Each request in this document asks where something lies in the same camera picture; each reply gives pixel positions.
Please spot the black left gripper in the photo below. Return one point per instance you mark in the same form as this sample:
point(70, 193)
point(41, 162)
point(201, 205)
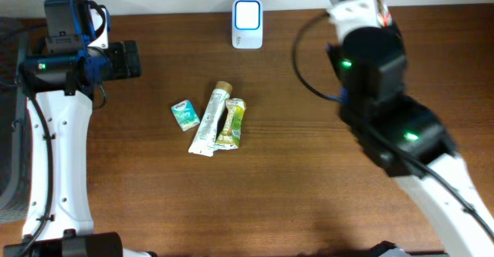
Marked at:
point(124, 69)

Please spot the teal tissue pack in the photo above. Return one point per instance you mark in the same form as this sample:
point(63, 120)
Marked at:
point(185, 115)

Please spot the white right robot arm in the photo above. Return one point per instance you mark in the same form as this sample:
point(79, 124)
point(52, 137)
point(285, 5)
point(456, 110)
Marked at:
point(407, 140)

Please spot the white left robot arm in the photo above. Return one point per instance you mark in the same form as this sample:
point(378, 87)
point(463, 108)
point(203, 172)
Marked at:
point(58, 82)

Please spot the white tube brown cap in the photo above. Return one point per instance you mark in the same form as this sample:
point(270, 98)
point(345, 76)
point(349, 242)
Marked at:
point(204, 140)

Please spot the green snack packet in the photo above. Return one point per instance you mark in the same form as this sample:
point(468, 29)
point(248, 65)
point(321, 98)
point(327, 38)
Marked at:
point(230, 135)

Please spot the grey plastic mesh basket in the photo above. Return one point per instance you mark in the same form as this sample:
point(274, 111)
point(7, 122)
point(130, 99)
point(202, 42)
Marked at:
point(15, 134)

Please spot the white barcode scanner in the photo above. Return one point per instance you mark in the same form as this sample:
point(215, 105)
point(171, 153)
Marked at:
point(247, 24)

